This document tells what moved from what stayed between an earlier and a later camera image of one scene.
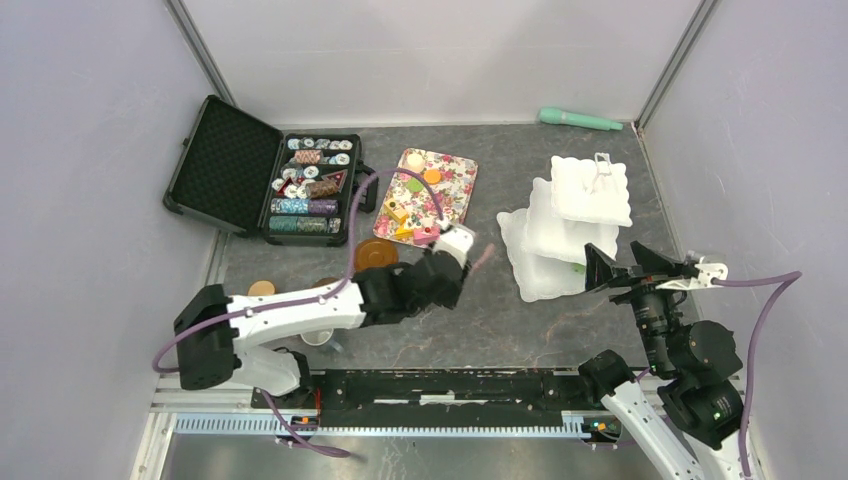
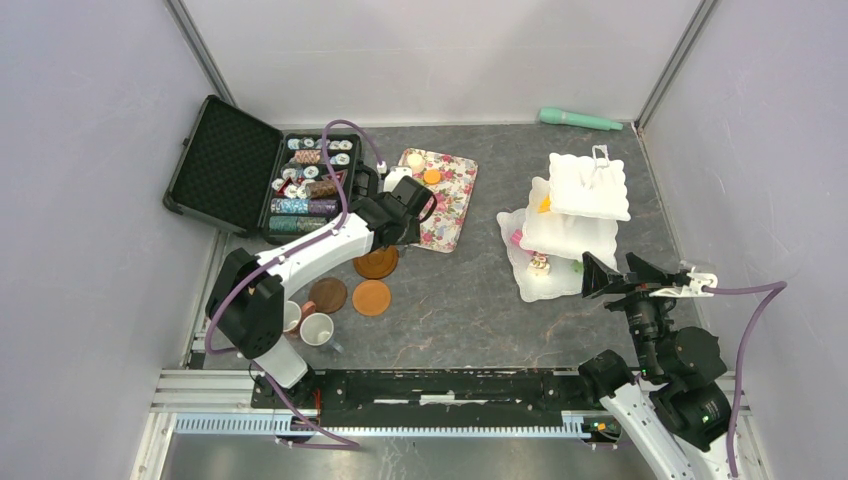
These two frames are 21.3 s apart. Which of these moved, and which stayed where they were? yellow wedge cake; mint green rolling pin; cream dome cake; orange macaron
Moved: yellow wedge cake
Stayed: cream dome cake; orange macaron; mint green rolling pin
